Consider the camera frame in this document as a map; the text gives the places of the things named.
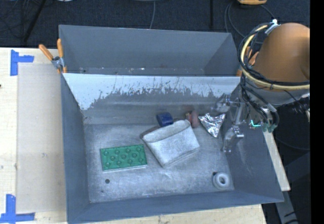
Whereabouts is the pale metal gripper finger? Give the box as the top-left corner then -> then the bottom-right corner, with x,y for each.
214,94 -> 241,114
221,126 -> 246,153

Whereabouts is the crumpled silver foil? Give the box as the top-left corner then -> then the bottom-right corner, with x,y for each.
197,112 -> 226,138

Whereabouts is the red and pink toy food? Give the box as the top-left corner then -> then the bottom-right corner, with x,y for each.
185,109 -> 200,128

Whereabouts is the white folded cloth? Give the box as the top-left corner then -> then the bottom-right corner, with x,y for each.
140,119 -> 201,168

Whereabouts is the dark blue small block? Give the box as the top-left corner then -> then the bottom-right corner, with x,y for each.
155,111 -> 174,128

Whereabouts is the grey metal bin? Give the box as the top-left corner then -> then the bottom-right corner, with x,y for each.
58,24 -> 285,224

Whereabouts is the dark green flat block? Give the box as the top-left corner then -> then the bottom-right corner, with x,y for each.
99,144 -> 148,173

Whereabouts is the pale wood flat board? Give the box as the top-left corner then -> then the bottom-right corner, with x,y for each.
15,62 -> 67,215

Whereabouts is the white ring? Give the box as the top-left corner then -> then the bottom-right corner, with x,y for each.
212,171 -> 231,191

